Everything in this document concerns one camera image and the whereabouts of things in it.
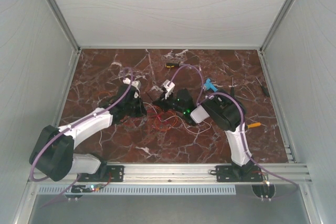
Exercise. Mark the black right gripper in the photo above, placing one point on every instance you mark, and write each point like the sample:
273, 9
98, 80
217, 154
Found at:
160, 103

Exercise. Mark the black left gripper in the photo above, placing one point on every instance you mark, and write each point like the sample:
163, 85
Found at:
140, 113

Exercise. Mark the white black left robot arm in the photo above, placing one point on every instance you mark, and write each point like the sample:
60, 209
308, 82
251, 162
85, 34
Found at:
53, 154

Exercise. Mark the yellow black screwdriver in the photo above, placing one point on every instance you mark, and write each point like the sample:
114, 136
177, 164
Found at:
173, 65

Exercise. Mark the blue plastic tool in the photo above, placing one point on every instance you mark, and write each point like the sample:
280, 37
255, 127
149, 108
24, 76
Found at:
208, 85

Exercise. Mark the black precision screwdriver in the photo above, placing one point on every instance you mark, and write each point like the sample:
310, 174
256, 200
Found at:
264, 89

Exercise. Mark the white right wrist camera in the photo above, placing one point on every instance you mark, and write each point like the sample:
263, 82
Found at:
168, 87

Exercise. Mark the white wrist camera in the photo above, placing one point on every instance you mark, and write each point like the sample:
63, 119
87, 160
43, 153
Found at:
168, 87
135, 86

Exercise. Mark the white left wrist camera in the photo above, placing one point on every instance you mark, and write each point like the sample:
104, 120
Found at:
135, 86

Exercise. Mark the black handled small screwdriver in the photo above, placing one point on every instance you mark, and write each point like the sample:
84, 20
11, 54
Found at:
232, 86

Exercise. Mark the aluminium front rail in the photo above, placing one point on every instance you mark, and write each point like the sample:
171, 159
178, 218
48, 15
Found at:
178, 173

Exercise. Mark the orange handled screwdriver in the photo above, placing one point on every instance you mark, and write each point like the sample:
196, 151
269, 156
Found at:
253, 125

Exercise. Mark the grey slotted cable duct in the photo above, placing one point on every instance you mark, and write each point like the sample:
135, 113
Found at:
118, 189

